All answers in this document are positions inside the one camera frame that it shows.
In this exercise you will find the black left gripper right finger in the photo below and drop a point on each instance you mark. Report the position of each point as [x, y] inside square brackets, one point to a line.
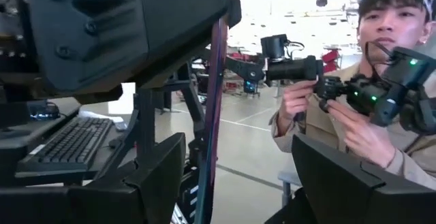
[357, 200]

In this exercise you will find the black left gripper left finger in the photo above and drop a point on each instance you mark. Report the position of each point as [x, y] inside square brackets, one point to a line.
[85, 203]

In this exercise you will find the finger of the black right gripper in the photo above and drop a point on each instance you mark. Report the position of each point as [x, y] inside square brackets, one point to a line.
[235, 13]
[184, 19]

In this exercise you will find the black computer keyboard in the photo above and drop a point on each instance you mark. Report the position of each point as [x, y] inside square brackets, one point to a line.
[68, 145]

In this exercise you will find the person's hand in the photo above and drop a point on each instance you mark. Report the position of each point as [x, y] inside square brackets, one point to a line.
[294, 105]
[361, 135]

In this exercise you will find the grey stool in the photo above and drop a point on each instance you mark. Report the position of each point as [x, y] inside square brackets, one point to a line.
[289, 178]

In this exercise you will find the black ceiling spotlight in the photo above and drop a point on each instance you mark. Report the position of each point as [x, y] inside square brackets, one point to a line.
[322, 0]

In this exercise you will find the black side desk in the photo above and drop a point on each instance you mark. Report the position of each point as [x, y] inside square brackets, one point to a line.
[13, 139]

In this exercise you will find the person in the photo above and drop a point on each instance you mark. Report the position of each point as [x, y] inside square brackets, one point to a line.
[391, 19]

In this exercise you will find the black stand post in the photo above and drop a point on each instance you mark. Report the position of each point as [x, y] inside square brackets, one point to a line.
[145, 125]

